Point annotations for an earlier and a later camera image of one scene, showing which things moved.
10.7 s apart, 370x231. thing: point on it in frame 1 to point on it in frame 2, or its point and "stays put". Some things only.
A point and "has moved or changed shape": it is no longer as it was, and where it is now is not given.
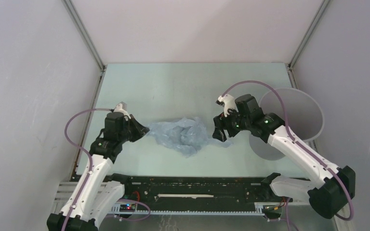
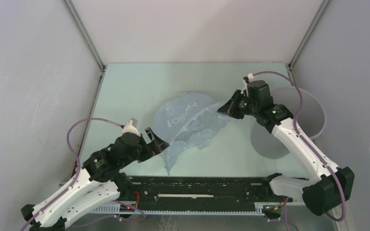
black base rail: [196, 191] stays put
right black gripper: [221, 121] to [230, 108]
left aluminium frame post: [84, 34] stays put
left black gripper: [140, 130] to [151, 149]
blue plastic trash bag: [187, 135] has moved or changed shape
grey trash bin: [304, 116] stays put
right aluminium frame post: [315, 21] stays put
